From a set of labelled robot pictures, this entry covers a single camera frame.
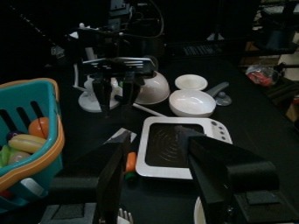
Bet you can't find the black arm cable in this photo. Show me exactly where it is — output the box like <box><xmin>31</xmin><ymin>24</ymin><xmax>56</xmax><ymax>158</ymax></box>
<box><xmin>123</xmin><ymin>0</ymin><xmax>165</xmax><ymax>40</ymax></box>

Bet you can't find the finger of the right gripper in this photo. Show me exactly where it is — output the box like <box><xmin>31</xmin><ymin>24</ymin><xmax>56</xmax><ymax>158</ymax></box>
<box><xmin>91</xmin><ymin>76</ymin><xmax>115</xmax><ymax>118</ymax></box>
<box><xmin>119</xmin><ymin>73</ymin><xmax>144</xmax><ymax>116</ymax></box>

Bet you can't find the orange toy fruit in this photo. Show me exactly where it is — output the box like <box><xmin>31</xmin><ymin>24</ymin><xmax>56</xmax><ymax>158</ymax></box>
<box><xmin>28</xmin><ymin>116</ymin><xmax>52</xmax><ymax>140</ymax></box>

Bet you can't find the white toy fork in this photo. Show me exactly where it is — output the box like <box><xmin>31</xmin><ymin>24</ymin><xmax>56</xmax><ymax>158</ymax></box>
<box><xmin>116</xmin><ymin>206</ymin><xmax>135</xmax><ymax>224</ymax></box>

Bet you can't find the white dome toy bowl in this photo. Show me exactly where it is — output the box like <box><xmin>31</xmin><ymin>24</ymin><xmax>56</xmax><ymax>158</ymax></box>
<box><xmin>133</xmin><ymin>70</ymin><xmax>172</xmax><ymax>106</ymax></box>

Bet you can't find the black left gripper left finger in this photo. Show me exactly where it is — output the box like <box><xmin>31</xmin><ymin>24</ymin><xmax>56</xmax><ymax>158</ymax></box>
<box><xmin>49</xmin><ymin>130</ymin><xmax>132</xmax><ymax>224</ymax></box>

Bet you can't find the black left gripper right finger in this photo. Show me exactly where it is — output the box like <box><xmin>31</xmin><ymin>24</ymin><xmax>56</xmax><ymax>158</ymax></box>
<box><xmin>175</xmin><ymin>125</ymin><xmax>299</xmax><ymax>224</ymax></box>

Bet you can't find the white toy pot grey handle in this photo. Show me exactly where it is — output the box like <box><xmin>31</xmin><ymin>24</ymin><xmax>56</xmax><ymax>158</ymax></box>
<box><xmin>167</xmin><ymin>81</ymin><xmax>231</xmax><ymax>118</ymax></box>

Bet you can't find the red item in plastic bag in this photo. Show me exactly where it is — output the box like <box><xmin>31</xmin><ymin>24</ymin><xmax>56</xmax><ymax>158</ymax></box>
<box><xmin>244</xmin><ymin>64</ymin><xmax>280</xmax><ymax>88</ymax></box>

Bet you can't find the pale pink toy food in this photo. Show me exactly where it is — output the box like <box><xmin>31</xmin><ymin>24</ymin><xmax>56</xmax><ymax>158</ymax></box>
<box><xmin>7</xmin><ymin>150</ymin><xmax>33</xmax><ymax>166</ymax></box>

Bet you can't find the white toy stick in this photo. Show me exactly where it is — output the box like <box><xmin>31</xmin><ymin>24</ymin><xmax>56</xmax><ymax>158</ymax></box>
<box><xmin>113</xmin><ymin>94</ymin><xmax>168</xmax><ymax>118</ymax></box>

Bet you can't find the green toy vegetable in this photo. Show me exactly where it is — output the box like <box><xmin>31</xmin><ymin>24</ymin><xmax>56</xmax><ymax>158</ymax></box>
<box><xmin>0</xmin><ymin>144</ymin><xmax>21</xmax><ymax>168</ymax></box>

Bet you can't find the grey toy lid knob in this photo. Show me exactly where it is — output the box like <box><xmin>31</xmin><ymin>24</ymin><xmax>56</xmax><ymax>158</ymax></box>
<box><xmin>213</xmin><ymin>91</ymin><xmax>233</xmax><ymax>107</ymax></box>

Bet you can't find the white toy knife blade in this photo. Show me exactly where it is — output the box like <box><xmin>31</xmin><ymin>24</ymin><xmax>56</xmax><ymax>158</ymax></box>
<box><xmin>104</xmin><ymin>127</ymin><xmax>137</xmax><ymax>145</ymax></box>

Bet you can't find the purple toy fruit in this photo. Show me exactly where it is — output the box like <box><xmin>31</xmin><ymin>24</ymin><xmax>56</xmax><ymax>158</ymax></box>
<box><xmin>4</xmin><ymin>130</ymin><xmax>25</xmax><ymax>142</ymax></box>

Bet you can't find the yellow toy bun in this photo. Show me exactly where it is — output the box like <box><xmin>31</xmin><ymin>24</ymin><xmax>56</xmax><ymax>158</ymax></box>
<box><xmin>7</xmin><ymin>133</ymin><xmax>48</xmax><ymax>154</ymax></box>

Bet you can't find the orange toy carrot green top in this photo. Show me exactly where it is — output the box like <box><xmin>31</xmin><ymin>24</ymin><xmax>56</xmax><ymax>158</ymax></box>
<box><xmin>123</xmin><ymin>150</ymin><xmax>139</xmax><ymax>182</ymax></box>

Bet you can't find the white toy induction stove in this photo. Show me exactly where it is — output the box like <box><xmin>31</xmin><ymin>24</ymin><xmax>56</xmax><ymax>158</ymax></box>
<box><xmin>135</xmin><ymin>115</ymin><xmax>233</xmax><ymax>180</ymax></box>

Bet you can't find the teal toy basket orange rim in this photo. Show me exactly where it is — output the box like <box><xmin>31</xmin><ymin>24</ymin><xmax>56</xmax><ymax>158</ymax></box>
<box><xmin>0</xmin><ymin>77</ymin><xmax>67</xmax><ymax>214</ymax></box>

